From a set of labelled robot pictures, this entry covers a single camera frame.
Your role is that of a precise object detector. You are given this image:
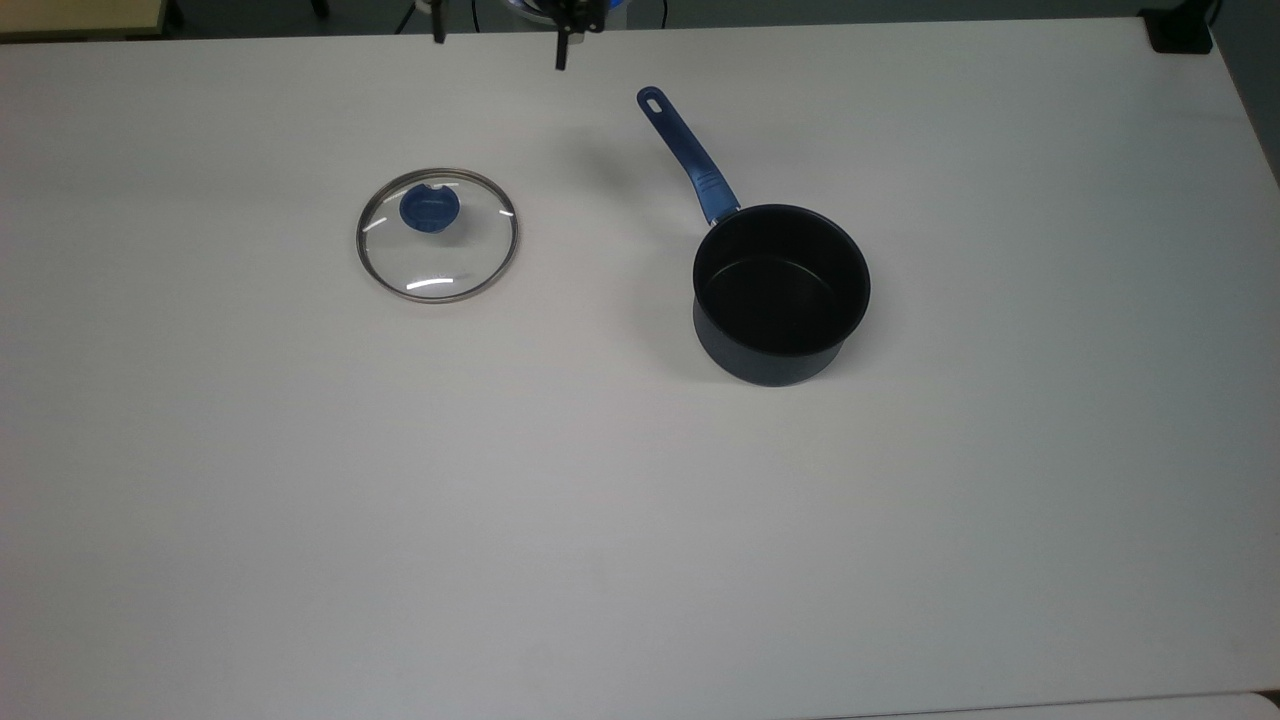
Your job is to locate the light wooden desk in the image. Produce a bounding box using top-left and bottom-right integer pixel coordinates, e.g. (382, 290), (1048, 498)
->
(0, 0), (167, 43)

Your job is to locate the dark saucepan with blue handle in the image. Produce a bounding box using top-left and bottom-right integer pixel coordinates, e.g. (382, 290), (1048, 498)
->
(637, 86), (872, 387)

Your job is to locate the glass lid with blue knob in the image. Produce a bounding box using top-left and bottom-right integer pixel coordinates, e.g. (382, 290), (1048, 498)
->
(356, 167), (520, 304)

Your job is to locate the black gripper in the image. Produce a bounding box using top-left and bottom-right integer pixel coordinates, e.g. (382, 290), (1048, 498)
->
(547, 0), (607, 72)

